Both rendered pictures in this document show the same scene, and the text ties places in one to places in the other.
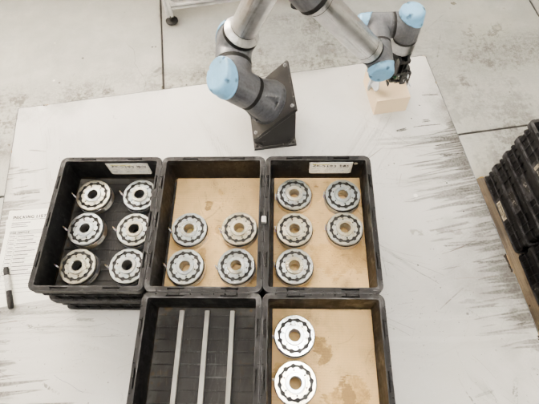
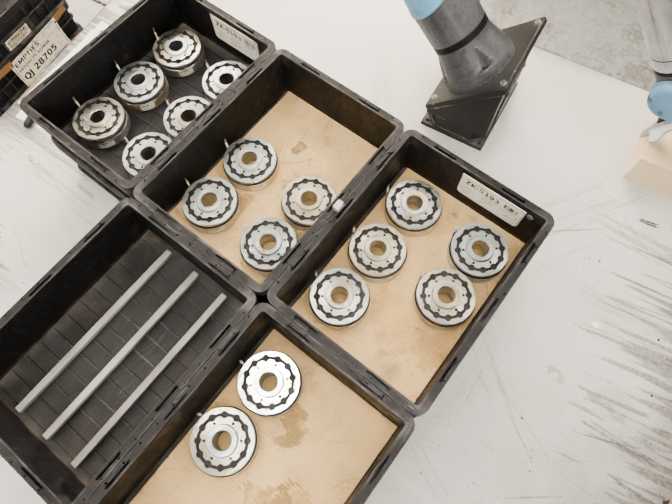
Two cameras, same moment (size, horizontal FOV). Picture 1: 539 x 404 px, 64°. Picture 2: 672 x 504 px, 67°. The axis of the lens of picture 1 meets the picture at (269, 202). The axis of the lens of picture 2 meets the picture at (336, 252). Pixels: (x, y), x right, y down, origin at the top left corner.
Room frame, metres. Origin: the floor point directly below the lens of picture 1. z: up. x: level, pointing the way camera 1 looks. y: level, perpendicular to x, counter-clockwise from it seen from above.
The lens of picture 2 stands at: (0.16, -0.19, 1.69)
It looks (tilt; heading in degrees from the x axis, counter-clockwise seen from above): 69 degrees down; 35
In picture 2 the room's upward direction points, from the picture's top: 2 degrees counter-clockwise
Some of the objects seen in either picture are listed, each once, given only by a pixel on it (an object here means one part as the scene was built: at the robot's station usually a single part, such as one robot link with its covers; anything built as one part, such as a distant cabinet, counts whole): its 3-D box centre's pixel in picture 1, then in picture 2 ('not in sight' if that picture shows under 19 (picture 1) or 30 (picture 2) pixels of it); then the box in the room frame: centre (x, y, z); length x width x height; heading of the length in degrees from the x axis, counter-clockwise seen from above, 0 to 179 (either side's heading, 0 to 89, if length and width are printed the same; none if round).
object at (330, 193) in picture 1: (342, 195); (479, 249); (0.57, -0.21, 0.86); 0.10 x 0.10 x 0.01
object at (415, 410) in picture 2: (319, 220); (413, 259); (0.47, -0.13, 0.92); 0.40 x 0.30 x 0.02; 175
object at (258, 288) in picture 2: (208, 220); (272, 161); (0.49, 0.17, 0.92); 0.40 x 0.30 x 0.02; 175
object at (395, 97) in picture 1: (386, 88); (670, 151); (1.05, -0.46, 0.74); 0.16 x 0.12 x 0.07; 4
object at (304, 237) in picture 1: (294, 229); (377, 249); (0.47, -0.06, 0.86); 0.10 x 0.10 x 0.01
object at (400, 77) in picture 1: (397, 64); not in sight; (1.02, -0.46, 0.89); 0.09 x 0.08 x 0.12; 4
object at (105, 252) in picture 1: (107, 228); (161, 95); (0.52, 0.47, 0.87); 0.40 x 0.30 x 0.11; 175
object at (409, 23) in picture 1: (407, 23); not in sight; (1.03, -0.46, 1.05); 0.09 x 0.08 x 0.11; 86
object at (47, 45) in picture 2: not in sight; (45, 57); (0.63, 1.25, 0.41); 0.31 x 0.02 x 0.16; 4
